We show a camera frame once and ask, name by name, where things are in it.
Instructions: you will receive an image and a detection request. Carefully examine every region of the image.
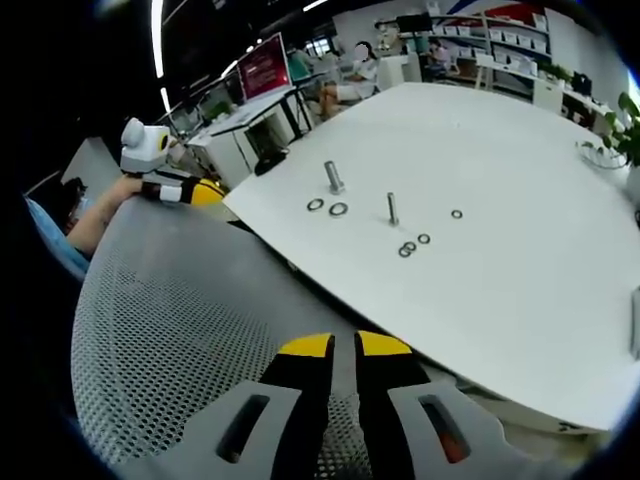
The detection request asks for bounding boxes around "thin threaded stud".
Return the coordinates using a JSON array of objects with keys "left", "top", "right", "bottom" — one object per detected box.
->
[{"left": 385, "top": 191, "right": 402, "bottom": 228}]

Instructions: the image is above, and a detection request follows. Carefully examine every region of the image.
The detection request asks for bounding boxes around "person's blue sleeve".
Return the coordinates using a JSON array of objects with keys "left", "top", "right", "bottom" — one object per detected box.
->
[{"left": 23, "top": 195, "right": 92, "bottom": 284}]

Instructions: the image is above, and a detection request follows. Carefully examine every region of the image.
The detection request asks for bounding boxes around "white storage shelf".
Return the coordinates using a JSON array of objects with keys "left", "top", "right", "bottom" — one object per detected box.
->
[{"left": 429, "top": 10, "right": 552, "bottom": 95}]

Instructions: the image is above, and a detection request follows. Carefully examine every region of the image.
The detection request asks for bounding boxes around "black monitor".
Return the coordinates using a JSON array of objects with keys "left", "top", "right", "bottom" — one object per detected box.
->
[{"left": 395, "top": 13, "right": 433, "bottom": 34}]

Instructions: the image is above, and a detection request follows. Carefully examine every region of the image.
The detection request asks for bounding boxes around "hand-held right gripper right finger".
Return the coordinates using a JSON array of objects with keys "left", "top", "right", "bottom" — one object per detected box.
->
[{"left": 353, "top": 329, "right": 561, "bottom": 480}]

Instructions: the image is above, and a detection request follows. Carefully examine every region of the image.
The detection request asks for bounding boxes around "grey mesh chair back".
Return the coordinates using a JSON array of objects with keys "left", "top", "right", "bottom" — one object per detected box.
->
[{"left": 71, "top": 202, "right": 466, "bottom": 480}]

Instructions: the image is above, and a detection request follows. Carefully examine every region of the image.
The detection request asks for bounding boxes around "monitor with red screen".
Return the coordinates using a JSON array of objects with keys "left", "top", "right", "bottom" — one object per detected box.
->
[{"left": 236, "top": 31, "right": 295, "bottom": 105}]

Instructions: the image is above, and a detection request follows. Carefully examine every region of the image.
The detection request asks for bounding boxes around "white office desk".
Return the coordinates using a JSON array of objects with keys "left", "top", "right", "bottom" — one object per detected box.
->
[{"left": 185, "top": 87, "right": 315, "bottom": 191}]

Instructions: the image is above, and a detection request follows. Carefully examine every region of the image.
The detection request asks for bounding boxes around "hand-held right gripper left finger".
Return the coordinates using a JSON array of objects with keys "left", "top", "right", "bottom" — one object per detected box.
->
[{"left": 117, "top": 332, "right": 337, "bottom": 480}]

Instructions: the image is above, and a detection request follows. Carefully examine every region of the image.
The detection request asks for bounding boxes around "ceiling light strip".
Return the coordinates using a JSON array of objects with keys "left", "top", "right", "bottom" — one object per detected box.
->
[{"left": 150, "top": 0, "right": 167, "bottom": 80}]

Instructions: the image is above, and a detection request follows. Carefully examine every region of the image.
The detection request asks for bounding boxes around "green potted plant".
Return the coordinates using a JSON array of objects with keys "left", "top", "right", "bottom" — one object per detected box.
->
[{"left": 578, "top": 91, "right": 640, "bottom": 170}]

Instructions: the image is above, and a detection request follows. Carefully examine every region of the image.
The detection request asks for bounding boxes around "thick threaded stud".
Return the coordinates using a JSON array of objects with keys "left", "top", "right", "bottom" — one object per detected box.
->
[{"left": 323, "top": 160, "right": 349, "bottom": 196}]

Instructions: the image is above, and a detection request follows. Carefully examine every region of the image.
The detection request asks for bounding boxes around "small black object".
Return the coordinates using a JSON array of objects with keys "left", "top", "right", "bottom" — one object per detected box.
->
[{"left": 253, "top": 151, "right": 290, "bottom": 177}]

